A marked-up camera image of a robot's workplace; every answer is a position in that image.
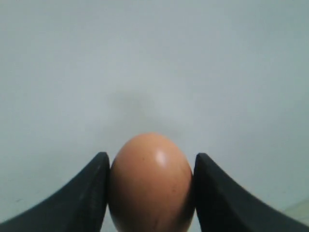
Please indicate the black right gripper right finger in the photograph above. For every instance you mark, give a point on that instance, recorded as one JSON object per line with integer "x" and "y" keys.
{"x": 223, "y": 205}

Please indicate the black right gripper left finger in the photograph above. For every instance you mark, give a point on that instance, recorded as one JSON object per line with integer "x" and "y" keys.
{"x": 79, "y": 206}

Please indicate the brown egg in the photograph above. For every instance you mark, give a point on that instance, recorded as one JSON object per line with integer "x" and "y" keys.
{"x": 151, "y": 186}

